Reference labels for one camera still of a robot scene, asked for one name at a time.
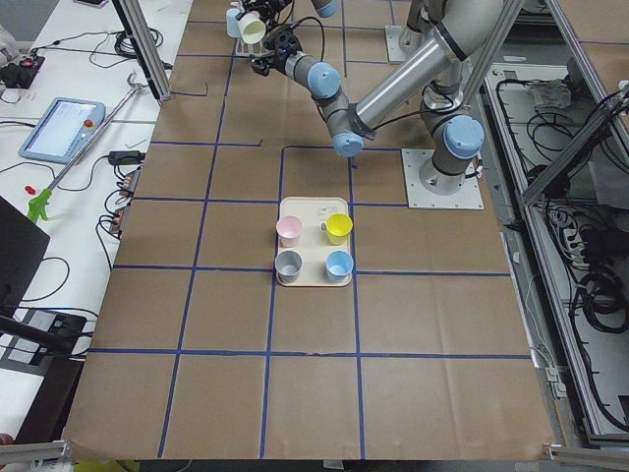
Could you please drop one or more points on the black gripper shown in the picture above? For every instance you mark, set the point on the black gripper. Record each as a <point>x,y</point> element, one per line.
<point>254,7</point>
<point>275,61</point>

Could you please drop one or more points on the yellow cup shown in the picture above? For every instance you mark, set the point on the yellow cup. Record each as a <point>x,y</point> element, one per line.
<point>338,227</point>

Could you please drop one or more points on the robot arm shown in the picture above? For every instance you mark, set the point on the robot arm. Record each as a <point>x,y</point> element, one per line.
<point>449,32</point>
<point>419,19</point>

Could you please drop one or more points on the green handled reacher grabber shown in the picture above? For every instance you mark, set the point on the green handled reacher grabber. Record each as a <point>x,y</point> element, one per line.
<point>37,205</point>

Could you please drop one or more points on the black power adapter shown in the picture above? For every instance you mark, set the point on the black power adapter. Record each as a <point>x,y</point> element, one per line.
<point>125,157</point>

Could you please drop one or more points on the light blue cup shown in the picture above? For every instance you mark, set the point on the light blue cup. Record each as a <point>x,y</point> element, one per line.
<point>232,24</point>

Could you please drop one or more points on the pink cup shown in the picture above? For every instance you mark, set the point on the pink cup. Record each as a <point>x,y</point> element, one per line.
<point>289,229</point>

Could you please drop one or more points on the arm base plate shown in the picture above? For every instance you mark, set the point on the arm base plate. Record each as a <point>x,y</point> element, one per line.
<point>401,43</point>
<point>419,190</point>

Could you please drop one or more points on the blue teach pendant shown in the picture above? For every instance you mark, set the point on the blue teach pendant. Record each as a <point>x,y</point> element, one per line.
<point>60,132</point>

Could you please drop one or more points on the cream plastic tray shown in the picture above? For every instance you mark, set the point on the cream plastic tray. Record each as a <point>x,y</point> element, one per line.
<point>313,246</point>

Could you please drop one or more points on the aluminium frame post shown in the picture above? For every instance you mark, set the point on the aluminium frame post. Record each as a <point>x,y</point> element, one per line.
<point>133,21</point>

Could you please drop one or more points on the grey cup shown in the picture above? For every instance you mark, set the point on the grey cup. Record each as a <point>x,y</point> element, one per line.
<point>288,265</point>

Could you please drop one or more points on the cream white cup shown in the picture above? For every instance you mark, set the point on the cream white cup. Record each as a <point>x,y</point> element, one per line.
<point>252,29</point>

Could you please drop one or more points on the white wire cup rack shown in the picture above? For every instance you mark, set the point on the white wire cup rack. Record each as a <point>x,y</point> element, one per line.
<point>246,50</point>

